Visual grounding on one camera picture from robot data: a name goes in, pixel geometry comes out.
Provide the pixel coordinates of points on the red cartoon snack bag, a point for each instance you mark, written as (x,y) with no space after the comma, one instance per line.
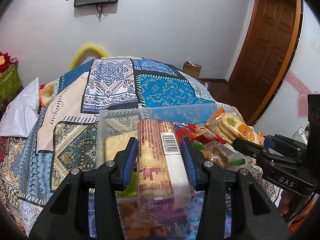
(195,133)

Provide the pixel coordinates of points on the green snack bag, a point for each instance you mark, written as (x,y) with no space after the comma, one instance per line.
(221,154)

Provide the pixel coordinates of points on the yellow fuzzy hoop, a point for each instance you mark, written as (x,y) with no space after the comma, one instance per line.
(87,50)

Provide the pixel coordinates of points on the green jelly cup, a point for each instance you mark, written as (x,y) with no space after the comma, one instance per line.
(131,189)

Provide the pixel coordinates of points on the clear plastic storage bin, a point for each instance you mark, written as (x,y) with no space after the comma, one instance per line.
(115,122)

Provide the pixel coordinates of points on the beige wafer block pack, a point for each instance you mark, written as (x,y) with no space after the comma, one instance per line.
(117,143)

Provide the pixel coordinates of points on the brown wooden door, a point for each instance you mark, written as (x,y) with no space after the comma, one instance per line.
(265,55)

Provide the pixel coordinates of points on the round cracker pack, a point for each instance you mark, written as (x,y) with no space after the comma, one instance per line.
(229,127)

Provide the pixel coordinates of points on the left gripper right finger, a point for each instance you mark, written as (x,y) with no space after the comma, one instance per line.
(253,215)

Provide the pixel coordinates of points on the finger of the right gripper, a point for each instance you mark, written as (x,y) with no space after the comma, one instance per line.
(255,151)
(279,142)

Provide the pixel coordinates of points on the small cardboard box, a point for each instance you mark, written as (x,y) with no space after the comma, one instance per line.
(192,69)

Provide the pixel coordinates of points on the right hand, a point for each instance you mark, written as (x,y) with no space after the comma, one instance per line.
(293,207)

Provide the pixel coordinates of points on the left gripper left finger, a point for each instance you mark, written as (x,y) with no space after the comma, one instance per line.
(66,214)

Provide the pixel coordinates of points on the white pillow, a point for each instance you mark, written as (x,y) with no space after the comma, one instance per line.
(22,113)

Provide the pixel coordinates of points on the green storage box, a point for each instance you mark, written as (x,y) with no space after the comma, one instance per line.
(10,86)

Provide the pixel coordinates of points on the long biscuit pack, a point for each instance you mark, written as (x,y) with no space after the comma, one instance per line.
(162,182)

